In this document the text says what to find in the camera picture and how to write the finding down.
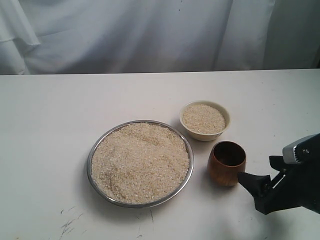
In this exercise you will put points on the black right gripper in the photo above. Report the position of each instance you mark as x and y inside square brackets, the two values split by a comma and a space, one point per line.
[297, 183]

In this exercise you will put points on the brown wooden cup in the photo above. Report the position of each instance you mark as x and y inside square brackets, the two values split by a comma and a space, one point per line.
[225, 161]

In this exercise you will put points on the cream ceramic rice bowl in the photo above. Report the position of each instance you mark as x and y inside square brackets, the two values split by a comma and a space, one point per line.
[204, 120]

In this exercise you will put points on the large steel rice plate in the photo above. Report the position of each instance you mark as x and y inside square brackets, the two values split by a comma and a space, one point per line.
[140, 164]

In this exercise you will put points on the white backdrop cloth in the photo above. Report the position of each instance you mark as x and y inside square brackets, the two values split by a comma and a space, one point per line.
[151, 36]

